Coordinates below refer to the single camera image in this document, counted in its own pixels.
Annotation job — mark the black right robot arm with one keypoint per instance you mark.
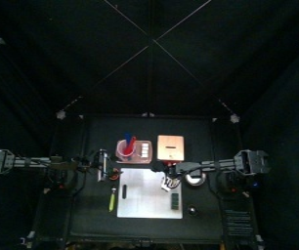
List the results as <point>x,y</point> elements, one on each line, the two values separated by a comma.
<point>219,165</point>

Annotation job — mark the white rectangular block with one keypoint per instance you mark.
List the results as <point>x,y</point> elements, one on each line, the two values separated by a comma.
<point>146,148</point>
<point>146,152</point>
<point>146,156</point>
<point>146,145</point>

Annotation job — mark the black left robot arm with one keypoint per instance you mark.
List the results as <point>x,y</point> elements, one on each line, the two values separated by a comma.
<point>30,161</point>

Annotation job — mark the pink plastic tray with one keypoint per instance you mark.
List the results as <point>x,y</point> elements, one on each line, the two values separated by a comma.
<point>143,160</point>

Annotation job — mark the yellow green pen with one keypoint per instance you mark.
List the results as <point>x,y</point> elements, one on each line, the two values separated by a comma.
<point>113,200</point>

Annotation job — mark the small black round knob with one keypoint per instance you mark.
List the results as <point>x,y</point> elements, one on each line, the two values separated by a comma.
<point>193,210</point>

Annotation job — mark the blue toy utensil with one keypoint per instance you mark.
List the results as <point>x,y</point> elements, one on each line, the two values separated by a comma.
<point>129,137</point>

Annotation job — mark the red toy utensil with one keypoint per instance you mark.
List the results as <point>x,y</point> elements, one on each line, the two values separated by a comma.
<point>131,147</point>

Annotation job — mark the wooden box with slot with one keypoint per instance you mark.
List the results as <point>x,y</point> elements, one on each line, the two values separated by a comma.
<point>171,148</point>

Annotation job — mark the white plastic cutting board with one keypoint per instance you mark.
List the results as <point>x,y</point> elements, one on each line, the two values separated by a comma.
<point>150,195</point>

